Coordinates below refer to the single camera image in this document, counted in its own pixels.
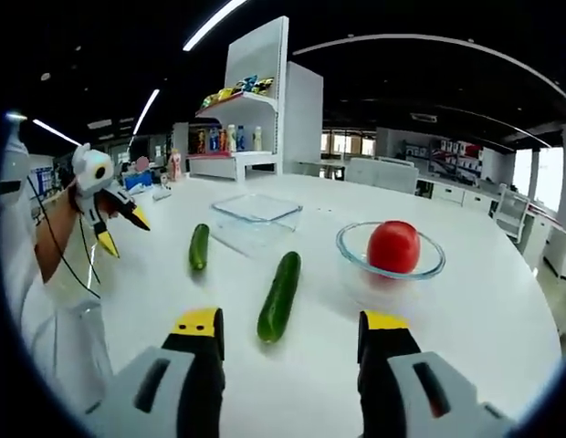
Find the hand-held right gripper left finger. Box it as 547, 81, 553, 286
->
84, 308, 225, 438

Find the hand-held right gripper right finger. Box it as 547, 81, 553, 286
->
357, 309, 517, 438

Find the green cucumber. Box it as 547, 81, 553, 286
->
257, 251, 302, 344
188, 223, 210, 271

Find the glass rectangular storage container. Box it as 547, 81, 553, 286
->
210, 193, 304, 251

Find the red tomato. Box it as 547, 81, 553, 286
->
367, 220, 422, 275

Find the glass bowl storage container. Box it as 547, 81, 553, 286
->
335, 221, 446, 282

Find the person's left hand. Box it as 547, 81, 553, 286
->
62, 178, 86, 219

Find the blue and white box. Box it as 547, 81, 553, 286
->
122, 172, 154, 193

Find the ceiling light strip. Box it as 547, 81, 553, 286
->
131, 89, 161, 136
31, 118, 83, 147
182, 0, 252, 51

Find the pink bottle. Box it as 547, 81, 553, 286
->
168, 148, 183, 183

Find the white worn chest device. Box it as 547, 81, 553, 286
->
0, 131, 32, 211

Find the person in white coat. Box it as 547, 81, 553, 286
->
0, 200, 114, 412

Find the white table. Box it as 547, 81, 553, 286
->
0, 172, 565, 438

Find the row of drink bottles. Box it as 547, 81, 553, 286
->
189, 125, 266, 155

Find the pile of snack packets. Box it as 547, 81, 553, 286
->
200, 75, 275, 109

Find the white display shelf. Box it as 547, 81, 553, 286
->
186, 16, 325, 183

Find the white low cabinet row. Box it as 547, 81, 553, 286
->
417, 177, 498, 215

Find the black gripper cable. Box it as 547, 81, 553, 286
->
25, 175, 102, 301

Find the wall rack of red boxes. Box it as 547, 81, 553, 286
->
404, 136, 485, 174

